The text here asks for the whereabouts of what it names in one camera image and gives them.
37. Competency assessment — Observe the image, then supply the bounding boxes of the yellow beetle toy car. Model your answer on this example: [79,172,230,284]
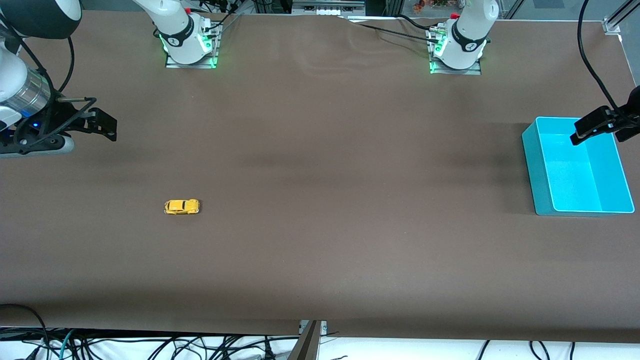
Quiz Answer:
[164,198,201,216]

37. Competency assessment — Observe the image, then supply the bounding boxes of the turquoise plastic bin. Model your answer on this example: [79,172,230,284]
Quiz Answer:
[521,116,636,217]

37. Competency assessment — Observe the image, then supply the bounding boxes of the brown table cover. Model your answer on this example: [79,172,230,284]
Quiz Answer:
[0,10,640,344]

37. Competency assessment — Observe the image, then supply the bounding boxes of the white electronics box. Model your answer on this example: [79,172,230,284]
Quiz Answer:
[291,0,367,17]

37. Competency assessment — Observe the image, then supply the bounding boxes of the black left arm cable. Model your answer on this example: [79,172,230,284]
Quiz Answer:
[577,0,626,113]

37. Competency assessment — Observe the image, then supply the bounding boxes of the aluminium frame profile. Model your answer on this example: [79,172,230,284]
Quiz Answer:
[602,0,640,36]

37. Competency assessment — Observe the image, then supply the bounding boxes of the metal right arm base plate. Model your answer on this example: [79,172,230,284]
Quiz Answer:
[165,22,219,70]

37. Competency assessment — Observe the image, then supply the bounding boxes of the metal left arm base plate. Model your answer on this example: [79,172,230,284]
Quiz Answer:
[428,25,483,76]

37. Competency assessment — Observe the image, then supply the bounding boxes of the black right base cable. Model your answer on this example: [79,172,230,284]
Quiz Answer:
[199,0,244,35]

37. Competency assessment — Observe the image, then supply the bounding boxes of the black base cable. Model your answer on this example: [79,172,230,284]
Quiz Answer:
[199,0,244,35]
[339,14,442,51]

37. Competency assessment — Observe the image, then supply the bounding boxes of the black looped floor cable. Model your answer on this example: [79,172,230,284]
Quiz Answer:
[0,303,50,351]

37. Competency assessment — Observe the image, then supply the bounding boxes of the teal floor cable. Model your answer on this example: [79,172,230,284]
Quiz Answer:
[57,330,77,360]

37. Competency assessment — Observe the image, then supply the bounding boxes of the black left base cable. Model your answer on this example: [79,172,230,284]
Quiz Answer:
[339,14,442,51]

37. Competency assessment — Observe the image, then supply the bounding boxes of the black tangled floor cables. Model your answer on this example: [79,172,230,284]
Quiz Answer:
[75,332,301,360]

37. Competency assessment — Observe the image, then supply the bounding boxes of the grey metal table bracket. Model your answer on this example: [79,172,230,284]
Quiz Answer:
[286,320,329,360]

